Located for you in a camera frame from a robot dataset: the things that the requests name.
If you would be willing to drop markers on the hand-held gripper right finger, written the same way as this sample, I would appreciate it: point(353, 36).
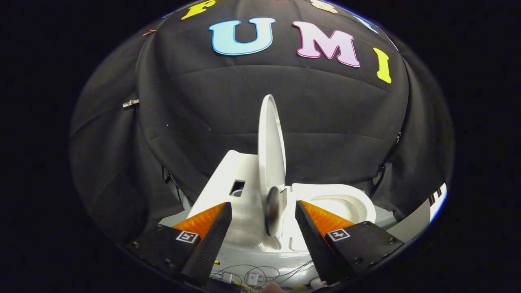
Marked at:
point(315, 244)

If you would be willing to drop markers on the white toilet lid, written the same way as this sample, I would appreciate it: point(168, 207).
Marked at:
point(270, 150)

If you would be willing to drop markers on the dark cloth clip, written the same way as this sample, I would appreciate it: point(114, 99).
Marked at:
point(399, 136)

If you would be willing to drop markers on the silver metal cloth clip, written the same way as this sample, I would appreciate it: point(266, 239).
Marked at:
point(130, 103)

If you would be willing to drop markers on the small white plug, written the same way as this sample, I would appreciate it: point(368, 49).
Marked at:
point(251, 278)
point(227, 278)

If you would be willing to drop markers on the black backdrop cloth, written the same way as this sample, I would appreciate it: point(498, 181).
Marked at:
point(203, 101)

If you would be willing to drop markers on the round black lid pull tab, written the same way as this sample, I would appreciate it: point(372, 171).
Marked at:
point(273, 209)

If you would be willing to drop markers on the red cloth clip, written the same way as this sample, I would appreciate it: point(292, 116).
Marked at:
point(149, 32)

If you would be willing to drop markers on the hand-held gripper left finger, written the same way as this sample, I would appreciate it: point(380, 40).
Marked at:
point(211, 244)

